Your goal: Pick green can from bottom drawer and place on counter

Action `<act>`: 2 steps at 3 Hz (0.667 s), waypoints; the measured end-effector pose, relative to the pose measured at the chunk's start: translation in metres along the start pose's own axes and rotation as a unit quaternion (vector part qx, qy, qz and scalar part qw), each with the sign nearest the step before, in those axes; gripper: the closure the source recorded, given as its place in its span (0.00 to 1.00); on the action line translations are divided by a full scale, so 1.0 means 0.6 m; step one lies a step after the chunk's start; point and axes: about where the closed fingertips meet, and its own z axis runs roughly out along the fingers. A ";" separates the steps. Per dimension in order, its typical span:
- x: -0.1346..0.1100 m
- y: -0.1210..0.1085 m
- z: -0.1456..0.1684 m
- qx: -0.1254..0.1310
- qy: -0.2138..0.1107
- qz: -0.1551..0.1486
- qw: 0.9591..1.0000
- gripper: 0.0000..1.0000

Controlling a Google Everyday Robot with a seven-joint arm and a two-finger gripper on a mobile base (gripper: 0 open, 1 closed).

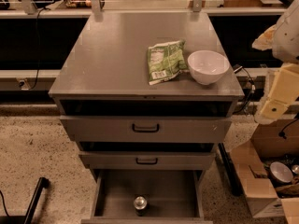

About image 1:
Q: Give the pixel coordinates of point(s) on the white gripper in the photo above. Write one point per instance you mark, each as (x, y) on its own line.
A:
(288, 37)

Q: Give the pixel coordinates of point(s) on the grey metal drawer cabinet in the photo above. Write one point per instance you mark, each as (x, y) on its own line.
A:
(106, 74)

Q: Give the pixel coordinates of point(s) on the bottom grey drawer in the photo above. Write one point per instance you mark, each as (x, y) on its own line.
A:
(174, 197)

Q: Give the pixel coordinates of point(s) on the grey drawer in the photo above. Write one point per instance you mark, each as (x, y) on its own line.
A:
(146, 129)
(147, 156)
(174, 197)

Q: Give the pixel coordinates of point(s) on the middle grey drawer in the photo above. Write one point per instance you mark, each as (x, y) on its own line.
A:
(147, 156)

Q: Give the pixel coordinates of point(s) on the top grey drawer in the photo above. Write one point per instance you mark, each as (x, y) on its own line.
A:
(146, 129)

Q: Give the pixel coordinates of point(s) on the white bowl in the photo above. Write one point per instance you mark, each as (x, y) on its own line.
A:
(207, 66)

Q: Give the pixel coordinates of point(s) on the cardboard box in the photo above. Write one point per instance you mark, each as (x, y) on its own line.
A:
(261, 197)

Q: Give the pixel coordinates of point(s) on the metal bowl in box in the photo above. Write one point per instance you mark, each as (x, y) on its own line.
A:
(280, 172)

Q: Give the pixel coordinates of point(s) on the green chip bag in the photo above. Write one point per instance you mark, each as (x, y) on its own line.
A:
(166, 61)

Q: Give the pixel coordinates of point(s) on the black bar beside cabinet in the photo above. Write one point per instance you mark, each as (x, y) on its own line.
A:
(230, 170)

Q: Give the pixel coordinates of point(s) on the black stand leg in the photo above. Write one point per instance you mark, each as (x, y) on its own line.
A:
(43, 183)

